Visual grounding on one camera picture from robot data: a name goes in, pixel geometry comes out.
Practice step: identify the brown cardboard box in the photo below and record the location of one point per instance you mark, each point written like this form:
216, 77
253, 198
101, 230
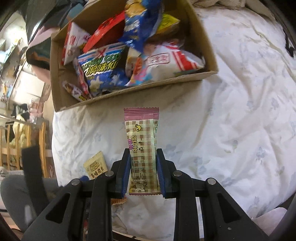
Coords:
190, 32

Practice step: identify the white red popcorn bag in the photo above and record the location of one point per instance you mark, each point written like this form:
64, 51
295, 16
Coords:
75, 41

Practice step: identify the pink checkered candy bar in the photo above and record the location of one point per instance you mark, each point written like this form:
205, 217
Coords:
141, 126

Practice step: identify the red white snack bag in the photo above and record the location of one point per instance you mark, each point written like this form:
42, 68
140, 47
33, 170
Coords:
165, 60

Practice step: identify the small chocolate cookie pack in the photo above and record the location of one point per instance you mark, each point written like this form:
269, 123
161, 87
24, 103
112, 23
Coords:
74, 91

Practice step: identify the dark garment on bed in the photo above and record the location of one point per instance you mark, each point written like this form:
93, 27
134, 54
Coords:
290, 49

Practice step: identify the beige checkered duvet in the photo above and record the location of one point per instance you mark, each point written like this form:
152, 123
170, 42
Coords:
231, 4

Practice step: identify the white floral bed sheet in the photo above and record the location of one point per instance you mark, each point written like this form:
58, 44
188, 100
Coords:
237, 126

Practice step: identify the blue yellow chip bag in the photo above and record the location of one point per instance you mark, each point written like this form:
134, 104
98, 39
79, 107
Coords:
142, 19

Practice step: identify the waffle biscuit pack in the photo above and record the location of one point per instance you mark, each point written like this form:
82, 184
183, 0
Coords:
115, 201

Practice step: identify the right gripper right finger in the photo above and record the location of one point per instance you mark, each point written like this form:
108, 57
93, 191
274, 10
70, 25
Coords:
204, 209

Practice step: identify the small yellow peanut packet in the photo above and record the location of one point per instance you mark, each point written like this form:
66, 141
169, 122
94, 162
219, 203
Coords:
95, 166

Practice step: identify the blue white puff snack bag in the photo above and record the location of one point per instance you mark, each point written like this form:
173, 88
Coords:
104, 68

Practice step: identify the red cartoon snack bag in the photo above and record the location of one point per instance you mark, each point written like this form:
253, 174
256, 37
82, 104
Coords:
104, 32

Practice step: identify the wooden chair frame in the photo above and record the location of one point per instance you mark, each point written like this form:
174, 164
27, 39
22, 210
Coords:
17, 135

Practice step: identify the pink green folded blanket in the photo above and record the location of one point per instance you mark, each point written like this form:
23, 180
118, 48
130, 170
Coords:
38, 53

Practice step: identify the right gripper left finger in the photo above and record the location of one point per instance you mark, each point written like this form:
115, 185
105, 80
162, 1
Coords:
63, 217

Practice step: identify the yellow snack bag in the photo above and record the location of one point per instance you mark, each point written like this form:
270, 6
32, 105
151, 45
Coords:
168, 24

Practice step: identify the red white wafer bar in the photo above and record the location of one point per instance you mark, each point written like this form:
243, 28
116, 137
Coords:
81, 78

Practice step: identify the black plastic bag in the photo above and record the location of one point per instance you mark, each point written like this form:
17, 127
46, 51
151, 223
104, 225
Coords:
37, 13

